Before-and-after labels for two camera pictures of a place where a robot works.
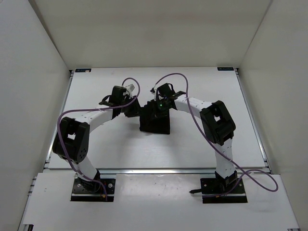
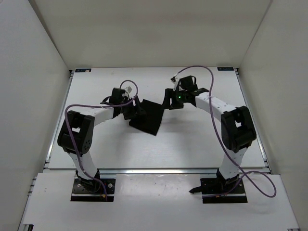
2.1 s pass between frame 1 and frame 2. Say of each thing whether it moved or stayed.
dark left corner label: stayed
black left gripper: stayed
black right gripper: moved
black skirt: moved
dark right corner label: stayed
